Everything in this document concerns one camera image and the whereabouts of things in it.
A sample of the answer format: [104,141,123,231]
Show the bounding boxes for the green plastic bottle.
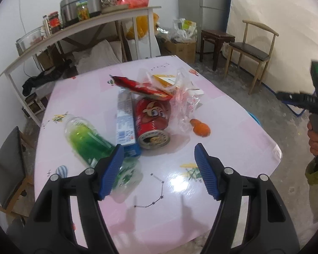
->
[64,115,144,191]

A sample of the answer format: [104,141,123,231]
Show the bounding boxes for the white foam box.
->
[127,37,159,59]

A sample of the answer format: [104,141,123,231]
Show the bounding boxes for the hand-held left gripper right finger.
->
[194,143,300,254]

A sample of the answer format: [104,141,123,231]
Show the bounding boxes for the silver rice cooker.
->
[60,0,102,27]

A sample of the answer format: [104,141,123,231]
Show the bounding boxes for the yellow cardboard box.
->
[152,74,184,90]

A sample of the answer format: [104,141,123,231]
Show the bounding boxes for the red soda can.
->
[134,97,173,150]

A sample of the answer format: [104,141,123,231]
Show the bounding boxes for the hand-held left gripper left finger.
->
[7,143,125,254]

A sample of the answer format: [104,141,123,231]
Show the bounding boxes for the grey refrigerator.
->
[177,0,231,32]

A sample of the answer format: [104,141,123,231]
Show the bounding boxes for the jar with red lid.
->
[48,11,62,31]

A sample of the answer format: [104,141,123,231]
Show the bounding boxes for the clear lidded glass container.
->
[15,26,47,56]

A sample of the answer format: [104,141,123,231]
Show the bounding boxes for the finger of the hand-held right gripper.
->
[277,91,300,108]

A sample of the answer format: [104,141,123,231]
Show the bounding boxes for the white side table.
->
[0,5,162,127]

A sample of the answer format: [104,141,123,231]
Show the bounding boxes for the yellow plastic bag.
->
[126,13,159,40]

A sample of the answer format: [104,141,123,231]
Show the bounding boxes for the white plastic bags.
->
[156,18,198,44]

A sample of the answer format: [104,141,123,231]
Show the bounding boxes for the wooden chair with dark seat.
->
[224,20,279,95]

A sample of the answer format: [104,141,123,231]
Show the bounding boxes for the crumpled clear plastic bag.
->
[138,67,204,133]

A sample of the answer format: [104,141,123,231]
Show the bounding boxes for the wooden chair with black seat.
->
[0,126,33,215]

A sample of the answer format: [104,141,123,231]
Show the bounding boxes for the jar of yellow pickles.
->
[76,1,91,22]

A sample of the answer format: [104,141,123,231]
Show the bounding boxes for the white cloth sack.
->
[73,39,122,72]

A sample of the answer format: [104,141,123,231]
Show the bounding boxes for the black clothing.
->
[22,63,72,96]

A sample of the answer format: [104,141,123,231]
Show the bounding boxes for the red snack packet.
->
[109,75,175,101]

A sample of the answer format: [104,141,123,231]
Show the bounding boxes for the blue toothpaste box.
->
[115,88,142,156]

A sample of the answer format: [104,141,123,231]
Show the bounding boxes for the orange peel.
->
[189,119,211,137]

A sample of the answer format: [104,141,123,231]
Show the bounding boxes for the blue plastic basket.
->
[248,112,263,126]

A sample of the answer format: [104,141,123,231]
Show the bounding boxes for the dark wooden stool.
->
[199,29,236,71]

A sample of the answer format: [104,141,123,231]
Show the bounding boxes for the person's right hand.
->
[307,120,318,155]

